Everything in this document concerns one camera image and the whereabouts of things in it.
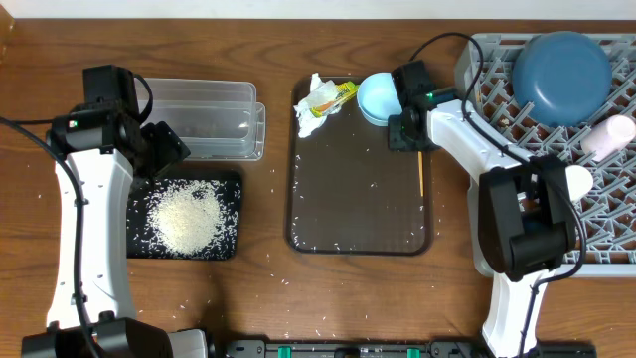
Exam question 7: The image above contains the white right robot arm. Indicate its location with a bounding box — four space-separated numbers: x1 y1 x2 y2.
388 61 576 357

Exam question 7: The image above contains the pile of white rice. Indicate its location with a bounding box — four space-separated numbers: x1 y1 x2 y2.
133 178 240 259

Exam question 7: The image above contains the grey dishwasher rack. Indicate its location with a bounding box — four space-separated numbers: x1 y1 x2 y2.
454 33 635 278

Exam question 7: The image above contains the dark brown serving tray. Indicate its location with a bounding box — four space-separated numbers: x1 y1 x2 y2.
285 99 433 257

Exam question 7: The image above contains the cream white cup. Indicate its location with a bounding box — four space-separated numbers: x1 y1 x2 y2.
565 165 593 202

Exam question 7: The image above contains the light blue bowl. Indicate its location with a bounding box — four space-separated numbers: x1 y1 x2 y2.
357 73 402 127

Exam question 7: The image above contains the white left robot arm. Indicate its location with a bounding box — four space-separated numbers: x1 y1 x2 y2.
21 65 211 357

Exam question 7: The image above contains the black waste tray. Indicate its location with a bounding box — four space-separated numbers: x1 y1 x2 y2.
123 166 244 262

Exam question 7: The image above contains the pink cup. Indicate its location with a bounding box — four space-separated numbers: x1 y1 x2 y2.
581 114 635 162

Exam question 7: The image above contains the crumpled plastic snack wrapper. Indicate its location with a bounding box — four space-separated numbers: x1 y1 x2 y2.
293 73 359 138

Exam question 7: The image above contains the wooden chopstick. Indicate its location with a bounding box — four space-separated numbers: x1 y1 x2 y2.
417 151 424 198

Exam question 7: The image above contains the dark blue plate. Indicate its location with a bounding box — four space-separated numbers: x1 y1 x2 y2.
512 32 612 127

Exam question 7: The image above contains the clear plastic bin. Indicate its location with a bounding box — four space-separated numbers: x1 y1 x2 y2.
135 78 266 161

